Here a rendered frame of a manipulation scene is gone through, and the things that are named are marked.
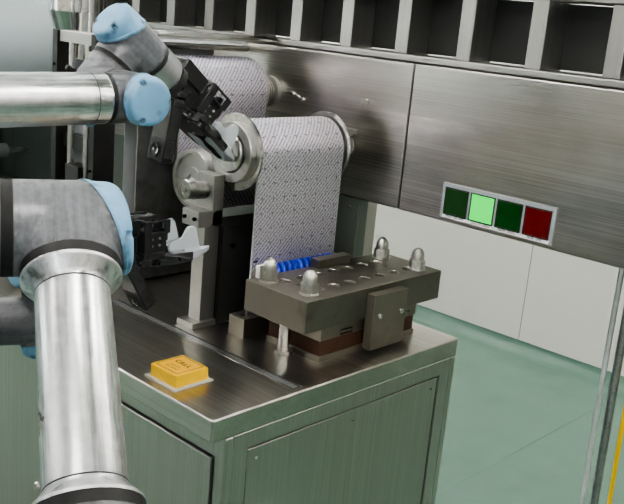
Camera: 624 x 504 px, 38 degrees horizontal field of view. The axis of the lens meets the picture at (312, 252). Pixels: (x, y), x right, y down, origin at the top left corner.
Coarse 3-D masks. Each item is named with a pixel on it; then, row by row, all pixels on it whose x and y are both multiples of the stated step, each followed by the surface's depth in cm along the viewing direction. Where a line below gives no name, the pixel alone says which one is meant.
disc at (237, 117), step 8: (224, 120) 172; (232, 120) 170; (240, 120) 169; (248, 120) 167; (248, 128) 168; (256, 128) 166; (256, 136) 166; (256, 144) 167; (256, 152) 167; (256, 160) 167; (256, 168) 168; (256, 176) 168; (224, 184) 174; (232, 184) 173; (240, 184) 171; (248, 184) 170
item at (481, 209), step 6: (474, 198) 172; (480, 198) 172; (486, 198) 171; (474, 204) 173; (480, 204) 172; (486, 204) 171; (492, 204) 170; (474, 210) 173; (480, 210) 172; (486, 210) 171; (492, 210) 170; (474, 216) 173; (480, 216) 172; (486, 216) 171; (486, 222) 171
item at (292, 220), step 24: (264, 192) 170; (288, 192) 175; (312, 192) 180; (336, 192) 186; (264, 216) 172; (288, 216) 177; (312, 216) 182; (336, 216) 187; (264, 240) 174; (288, 240) 178; (312, 240) 184
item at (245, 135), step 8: (240, 128) 167; (240, 136) 168; (248, 136) 166; (248, 144) 166; (248, 152) 167; (216, 160) 173; (248, 160) 167; (216, 168) 173; (240, 168) 169; (248, 168) 167; (232, 176) 171; (240, 176) 169; (248, 176) 169
